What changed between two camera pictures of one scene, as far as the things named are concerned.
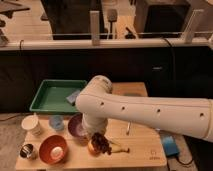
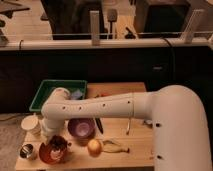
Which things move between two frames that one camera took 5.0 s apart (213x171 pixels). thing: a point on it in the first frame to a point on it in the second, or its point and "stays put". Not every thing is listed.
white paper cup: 32,124 stays put
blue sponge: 72,97 stays put
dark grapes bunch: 100,143 to 57,143
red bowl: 53,149 stays put
